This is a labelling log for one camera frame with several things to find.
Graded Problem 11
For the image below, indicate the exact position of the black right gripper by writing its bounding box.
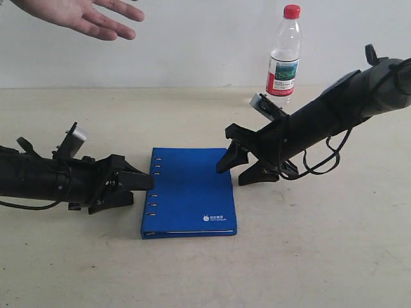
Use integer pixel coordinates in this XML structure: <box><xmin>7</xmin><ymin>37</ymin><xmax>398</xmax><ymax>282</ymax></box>
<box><xmin>216</xmin><ymin>120</ymin><xmax>288</xmax><ymax>186</ymax></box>

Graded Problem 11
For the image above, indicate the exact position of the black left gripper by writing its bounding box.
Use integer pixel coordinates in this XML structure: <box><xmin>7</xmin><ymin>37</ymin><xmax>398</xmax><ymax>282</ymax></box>
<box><xmin>64</xmin><ymin>154</ymin><xmax>154</xmax><ymax>215</ymax></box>

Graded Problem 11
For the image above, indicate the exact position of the blue ring binder notebook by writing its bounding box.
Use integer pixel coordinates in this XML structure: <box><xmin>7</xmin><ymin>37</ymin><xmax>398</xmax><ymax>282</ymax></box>
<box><xmin>140</xmin><ymin>147</ymin><xmax>238</xmax><ymax>239</ymax></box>

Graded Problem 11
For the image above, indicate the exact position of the clear plastic water bottle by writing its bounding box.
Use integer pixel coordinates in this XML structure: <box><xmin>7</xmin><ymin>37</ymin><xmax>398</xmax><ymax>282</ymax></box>
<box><xmin>265</xmin><ymin>4</ymin><xmax>302</xmax><ymax>108</ymax></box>

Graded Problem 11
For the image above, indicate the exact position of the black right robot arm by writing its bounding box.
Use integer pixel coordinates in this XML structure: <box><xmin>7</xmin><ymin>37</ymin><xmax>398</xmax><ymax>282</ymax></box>
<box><xmin>216</xmin><ymin>58</ymin><xmax>410</xmax><ymax>185</ymax></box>

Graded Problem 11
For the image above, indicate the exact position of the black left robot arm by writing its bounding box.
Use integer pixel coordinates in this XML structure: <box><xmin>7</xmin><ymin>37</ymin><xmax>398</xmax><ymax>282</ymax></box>
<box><xmin>1</xmin><ymin>137</ymin><xmax>155</xmax><ymax>215</ymax></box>

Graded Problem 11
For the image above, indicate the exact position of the person's bare hand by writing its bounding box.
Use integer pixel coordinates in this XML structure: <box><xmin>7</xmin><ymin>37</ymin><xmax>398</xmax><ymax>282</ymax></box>
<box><xmin>12</xmin><ymin>0</ymin><xmax>145</xmax><ymax>41</ymax></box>

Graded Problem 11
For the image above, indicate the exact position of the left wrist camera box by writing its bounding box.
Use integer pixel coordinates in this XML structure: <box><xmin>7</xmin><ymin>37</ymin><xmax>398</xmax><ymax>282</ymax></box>
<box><xmin>55</xmin><ymin>122</ymin><xmax>87</xmax><ymax>158</ymax></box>

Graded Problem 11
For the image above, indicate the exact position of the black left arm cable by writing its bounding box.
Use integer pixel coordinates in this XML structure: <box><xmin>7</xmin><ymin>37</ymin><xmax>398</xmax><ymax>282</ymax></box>
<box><xmin>0</xmin><ymin>198</ymin><xmax>65</xmax><ymax>212</ymax></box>

